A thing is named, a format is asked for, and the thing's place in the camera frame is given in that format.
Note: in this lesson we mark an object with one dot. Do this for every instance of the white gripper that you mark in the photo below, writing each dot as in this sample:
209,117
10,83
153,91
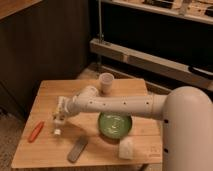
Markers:
66,104

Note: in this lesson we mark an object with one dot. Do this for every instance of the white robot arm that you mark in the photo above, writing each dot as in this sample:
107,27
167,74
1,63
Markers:
186,113

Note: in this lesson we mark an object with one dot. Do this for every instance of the grey rectangular block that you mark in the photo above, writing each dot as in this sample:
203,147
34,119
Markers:
77,149

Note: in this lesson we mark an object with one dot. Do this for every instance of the white plastic cup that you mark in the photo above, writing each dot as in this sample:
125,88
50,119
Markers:
106,80

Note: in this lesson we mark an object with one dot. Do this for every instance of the green bowl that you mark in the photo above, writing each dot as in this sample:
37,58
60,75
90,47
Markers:
114,126

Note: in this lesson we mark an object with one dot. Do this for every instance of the dark wooden cabinet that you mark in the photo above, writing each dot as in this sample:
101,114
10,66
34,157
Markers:
47,41

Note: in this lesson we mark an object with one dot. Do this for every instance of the metal shelf rack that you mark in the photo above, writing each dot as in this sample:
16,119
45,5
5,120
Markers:
171,50

